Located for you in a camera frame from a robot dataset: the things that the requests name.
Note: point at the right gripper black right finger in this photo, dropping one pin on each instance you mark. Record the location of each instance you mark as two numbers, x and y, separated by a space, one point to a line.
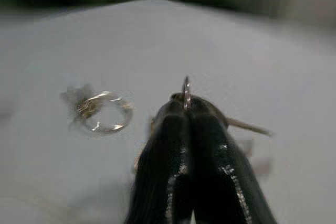
218 171

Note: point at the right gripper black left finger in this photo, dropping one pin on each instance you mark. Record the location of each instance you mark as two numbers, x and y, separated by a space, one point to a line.
162 169

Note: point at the white folding table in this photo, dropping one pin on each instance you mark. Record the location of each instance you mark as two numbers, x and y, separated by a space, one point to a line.
105 51

